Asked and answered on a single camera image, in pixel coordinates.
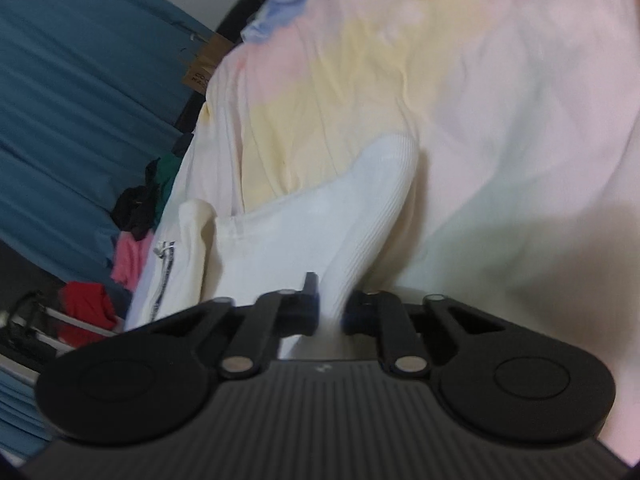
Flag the black cloth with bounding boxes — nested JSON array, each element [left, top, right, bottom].
[[110, 160, 163, 241]]

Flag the pastel bed blanket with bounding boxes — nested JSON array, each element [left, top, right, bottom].
[[192, 0, 640, 461]]

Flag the white pants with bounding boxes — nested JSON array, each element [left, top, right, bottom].
[[122, 132, 420, 361]]

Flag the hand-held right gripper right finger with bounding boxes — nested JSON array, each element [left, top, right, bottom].
[[342, 290, 506, 376]]

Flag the dark window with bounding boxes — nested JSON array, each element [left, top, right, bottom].
[[0, 240, 66, 311]]

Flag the green cloth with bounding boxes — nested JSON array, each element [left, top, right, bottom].
[[152, 152, 184, 211]]

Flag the brown paper bag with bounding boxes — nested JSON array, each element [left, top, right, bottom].
[[181, 32, 237, 96]]

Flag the pink cloth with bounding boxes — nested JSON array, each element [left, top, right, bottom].
[[110, 230, 154, 292]]

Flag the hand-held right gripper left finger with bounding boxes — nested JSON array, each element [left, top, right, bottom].
[[150, 272, 321, 378]]

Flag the red cloth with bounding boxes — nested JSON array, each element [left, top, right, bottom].
[[59, 281, 119, 346]]

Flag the garment steamer stand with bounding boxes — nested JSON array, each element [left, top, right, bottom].
[[0, 291, 123, 358]]

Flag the black sofa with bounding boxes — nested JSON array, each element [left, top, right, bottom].
[[172, 0, 273, 131]]

